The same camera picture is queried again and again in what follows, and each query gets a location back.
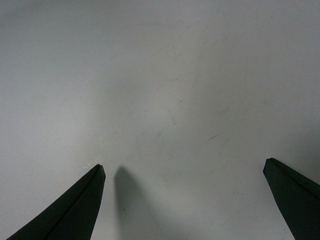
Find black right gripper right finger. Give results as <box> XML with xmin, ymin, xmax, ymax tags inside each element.
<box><xmin>263</xmin><ymin>158</ymin><xmax>320</xmax><ymax>240</ymax></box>

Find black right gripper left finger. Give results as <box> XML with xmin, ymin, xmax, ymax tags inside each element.
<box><xmin>9</xmin><ymin>164</ymin><xmax>106</xmax><ymax>240</ymax></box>

